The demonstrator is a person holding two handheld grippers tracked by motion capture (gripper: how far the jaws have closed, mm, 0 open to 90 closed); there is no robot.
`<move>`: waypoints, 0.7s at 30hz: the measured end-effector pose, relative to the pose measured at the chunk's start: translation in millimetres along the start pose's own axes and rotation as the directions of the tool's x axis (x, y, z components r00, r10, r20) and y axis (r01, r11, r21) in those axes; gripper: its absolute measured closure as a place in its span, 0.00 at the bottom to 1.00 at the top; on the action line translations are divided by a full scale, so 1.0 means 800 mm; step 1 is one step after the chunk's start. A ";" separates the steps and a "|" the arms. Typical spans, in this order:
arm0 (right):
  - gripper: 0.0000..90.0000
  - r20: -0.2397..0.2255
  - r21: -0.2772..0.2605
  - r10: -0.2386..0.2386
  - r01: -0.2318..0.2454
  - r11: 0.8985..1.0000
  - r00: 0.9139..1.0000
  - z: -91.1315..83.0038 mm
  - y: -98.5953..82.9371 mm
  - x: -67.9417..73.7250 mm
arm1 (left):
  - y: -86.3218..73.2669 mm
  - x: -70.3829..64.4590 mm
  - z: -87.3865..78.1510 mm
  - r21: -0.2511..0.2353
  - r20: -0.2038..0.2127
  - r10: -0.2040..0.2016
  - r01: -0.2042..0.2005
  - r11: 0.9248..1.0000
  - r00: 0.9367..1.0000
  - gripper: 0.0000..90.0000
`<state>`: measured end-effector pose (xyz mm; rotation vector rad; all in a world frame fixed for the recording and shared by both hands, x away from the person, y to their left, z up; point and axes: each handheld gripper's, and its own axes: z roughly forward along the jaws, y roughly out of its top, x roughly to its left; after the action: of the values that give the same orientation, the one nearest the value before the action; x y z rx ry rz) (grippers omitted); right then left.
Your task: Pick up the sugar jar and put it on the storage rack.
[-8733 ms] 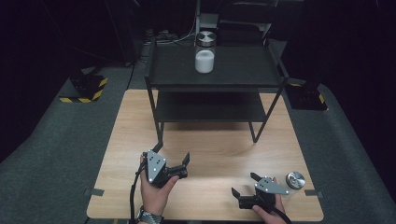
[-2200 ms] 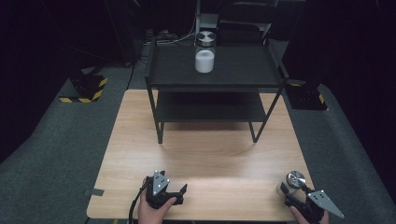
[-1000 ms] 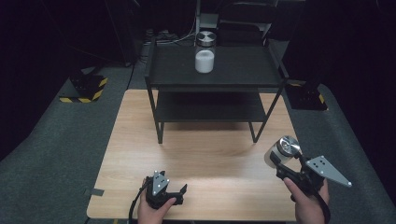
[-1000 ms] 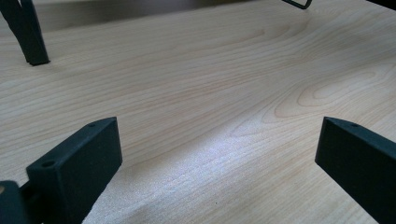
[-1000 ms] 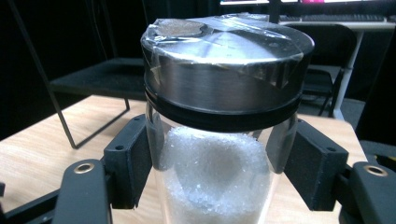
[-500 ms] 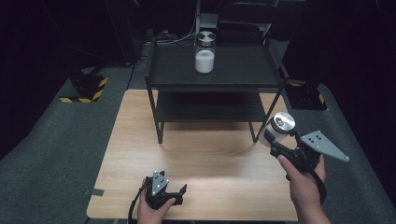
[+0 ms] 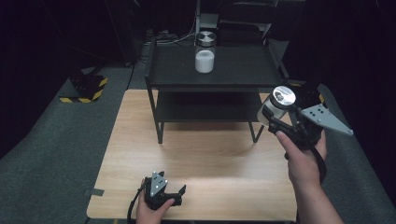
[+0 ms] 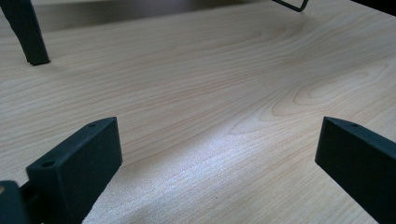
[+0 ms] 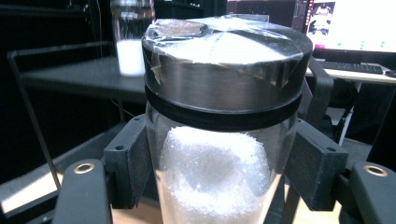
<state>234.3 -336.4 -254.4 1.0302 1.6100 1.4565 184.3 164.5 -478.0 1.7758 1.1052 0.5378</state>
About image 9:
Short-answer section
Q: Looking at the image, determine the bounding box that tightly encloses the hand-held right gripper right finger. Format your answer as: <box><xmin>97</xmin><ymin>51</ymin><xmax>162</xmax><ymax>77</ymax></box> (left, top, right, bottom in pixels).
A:
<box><xmin>283</xmin><ymin>119</ymin><xmax>349</xmax><ymax>213</ymax></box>

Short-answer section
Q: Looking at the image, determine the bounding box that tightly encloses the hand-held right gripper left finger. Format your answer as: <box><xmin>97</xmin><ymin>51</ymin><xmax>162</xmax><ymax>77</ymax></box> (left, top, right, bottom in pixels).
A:
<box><xmin>103</xmin><ymin>114</ymin><xmax>154</xmax><ymax>210</ymax></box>

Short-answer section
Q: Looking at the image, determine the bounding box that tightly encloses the black two-tier metal rack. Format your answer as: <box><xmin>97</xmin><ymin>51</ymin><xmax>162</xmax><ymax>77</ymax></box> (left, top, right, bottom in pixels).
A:
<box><xmin>0</xmin><ymin>40</ymin><xmax>150</xmax><ymax>224</ymax></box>

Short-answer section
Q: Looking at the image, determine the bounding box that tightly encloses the glass jar with metal lid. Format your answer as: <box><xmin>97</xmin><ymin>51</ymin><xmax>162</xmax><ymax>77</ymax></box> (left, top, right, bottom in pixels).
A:
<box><xmin>141</xmin><ymin>13</ymin><xmax>314</xmax><ymax>224</ymax></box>

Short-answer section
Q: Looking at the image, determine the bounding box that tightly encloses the small white jar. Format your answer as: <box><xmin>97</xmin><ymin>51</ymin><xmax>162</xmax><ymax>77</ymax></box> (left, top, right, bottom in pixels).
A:
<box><xmin>109</xmin><ymin>0</ymin><xmax>156</xmax><ymax>77</ymax></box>

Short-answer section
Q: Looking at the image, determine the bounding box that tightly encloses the black office chair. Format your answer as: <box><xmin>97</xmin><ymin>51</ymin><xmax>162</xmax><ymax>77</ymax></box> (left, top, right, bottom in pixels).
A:
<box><xmin>300</xmin><ymin>57</ymin><xmax>360</xmax><ymax>147</ymax></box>

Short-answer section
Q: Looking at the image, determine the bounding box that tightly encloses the white desk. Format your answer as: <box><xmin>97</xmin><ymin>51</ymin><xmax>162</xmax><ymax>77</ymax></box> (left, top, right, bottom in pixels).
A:
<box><xmin>304</xmin><ymin>65</ymin><xmax>396</xmax><ymax>87</ymax></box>

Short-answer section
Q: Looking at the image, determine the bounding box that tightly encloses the black keyboard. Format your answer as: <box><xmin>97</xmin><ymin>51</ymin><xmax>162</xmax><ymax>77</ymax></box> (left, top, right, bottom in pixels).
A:
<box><xmin>317</xmin><ymin>60</ymin><xmax>385</xmax><ymax>76</ymax></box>

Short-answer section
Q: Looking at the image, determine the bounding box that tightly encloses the lit computer monitor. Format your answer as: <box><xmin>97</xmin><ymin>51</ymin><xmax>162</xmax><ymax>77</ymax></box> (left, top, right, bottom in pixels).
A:
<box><xmin>305</xmin><ymin>0</ymin><xmax>396</xmax><ymax>54</ymax></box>

